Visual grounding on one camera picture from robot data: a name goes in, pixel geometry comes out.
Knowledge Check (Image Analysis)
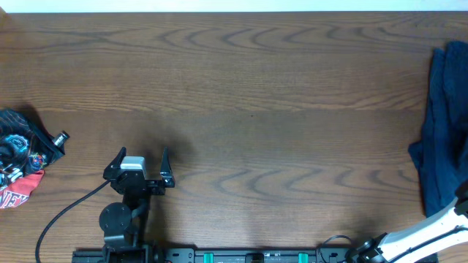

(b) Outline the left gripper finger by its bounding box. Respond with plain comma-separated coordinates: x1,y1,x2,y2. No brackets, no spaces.
159,148,172,180
105,147,127,172

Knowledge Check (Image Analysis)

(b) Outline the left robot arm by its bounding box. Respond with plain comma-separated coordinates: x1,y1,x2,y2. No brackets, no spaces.
99,148,176,262

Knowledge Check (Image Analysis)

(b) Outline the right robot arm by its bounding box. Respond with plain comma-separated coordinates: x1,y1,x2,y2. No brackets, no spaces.
346,181,467,262

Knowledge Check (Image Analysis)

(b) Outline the small black metal cylinder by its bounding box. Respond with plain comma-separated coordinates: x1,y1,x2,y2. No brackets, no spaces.
52,131,69,148

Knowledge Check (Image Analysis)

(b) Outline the black printed t-shirt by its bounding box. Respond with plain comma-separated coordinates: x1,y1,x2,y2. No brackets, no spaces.
1,109,65,187

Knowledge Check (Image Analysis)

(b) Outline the red printed garment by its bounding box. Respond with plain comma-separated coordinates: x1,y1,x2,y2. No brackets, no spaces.
1,170,45,209

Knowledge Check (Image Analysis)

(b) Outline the dark blue garment at right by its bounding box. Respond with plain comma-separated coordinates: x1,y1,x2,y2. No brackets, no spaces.
408,41,467,217

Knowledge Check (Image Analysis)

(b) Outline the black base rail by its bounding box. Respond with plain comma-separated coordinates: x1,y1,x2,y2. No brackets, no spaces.
72,248,348,263

